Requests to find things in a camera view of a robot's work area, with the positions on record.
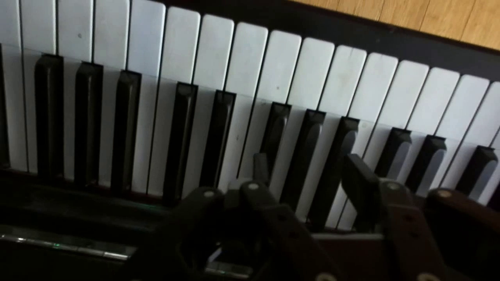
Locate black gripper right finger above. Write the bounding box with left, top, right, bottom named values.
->
left=341, top=155, right=500, bottom=281

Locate black digital piano keyboard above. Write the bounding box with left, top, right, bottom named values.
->
left=0, top=0, right=500, bottom=281

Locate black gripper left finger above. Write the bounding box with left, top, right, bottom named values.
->
left=150, top=152, right=335, bottom=281

